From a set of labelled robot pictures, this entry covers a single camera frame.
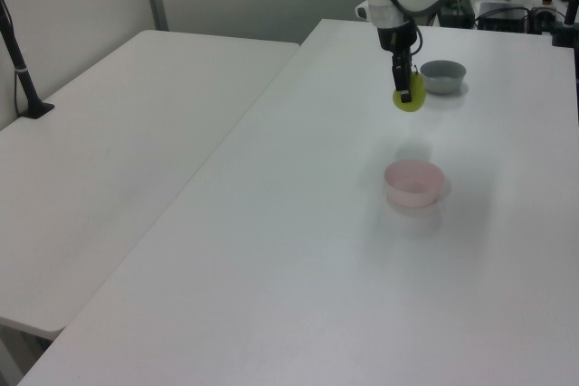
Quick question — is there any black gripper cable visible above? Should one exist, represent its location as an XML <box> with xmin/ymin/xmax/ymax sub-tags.
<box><xmin>381</xmin><ymin>0</ymin><xmax>424</xmax><ymax>61</ymax></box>

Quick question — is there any dark device with green parts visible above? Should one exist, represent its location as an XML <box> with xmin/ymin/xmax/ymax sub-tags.
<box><xmin>438</xmin><ymin>0</ymin><xmax>475</xmax><ymax>28</ymax></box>

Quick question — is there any yellow-green pear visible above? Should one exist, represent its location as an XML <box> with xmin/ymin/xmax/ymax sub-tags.
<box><xmin>391</xmin><ymin>70</ymin><xmax>428</xmax><ymax>115</ymax></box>

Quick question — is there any pink bowl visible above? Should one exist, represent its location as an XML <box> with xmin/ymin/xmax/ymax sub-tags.
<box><xmin>384</xmin><ymin>158</ymin><xmax>446</xmax><ymax>209</ymax></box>

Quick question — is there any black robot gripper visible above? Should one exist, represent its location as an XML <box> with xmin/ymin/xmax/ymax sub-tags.
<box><xmin>376</xmin><ymin>22</ymin><xmax>420</xmax><ymax>105</ymax></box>

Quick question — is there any black clamped camera stand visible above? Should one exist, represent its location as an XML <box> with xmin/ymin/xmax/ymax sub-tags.
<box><xmin>548</xmin><ymin>0</ymin><xmax>579</xmax><ymax>48</ymax></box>

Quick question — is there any black electronics box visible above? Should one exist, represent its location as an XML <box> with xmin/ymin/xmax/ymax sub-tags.
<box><xmin>475</xmin><ymin>0</ymin><xmax>531</xmax><ymax>33</ymax></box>

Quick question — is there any white side table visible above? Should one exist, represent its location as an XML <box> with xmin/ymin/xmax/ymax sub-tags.
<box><xmin>0</xmin><ymin>29</ymin><xmax>302</xmax><ymax>342</ymax></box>

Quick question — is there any grey bowl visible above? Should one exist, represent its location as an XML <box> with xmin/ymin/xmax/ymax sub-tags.
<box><xmin>420</xmin><ymin>60</ymin><xmax>468</xmax><ymax>96</ymax></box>

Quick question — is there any black camera pole with base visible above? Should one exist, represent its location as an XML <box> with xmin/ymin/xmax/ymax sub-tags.
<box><xmin>0</xmin><ymin>0</ymin><xmax>56</xmax><ymax>120</ymax></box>

